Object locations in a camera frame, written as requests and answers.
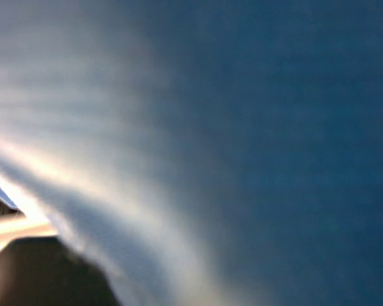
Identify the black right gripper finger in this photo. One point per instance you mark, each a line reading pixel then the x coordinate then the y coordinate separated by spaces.
pixel 42 271

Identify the blue button-up shirt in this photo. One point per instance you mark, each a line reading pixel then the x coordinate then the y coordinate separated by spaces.
pixel 202 152

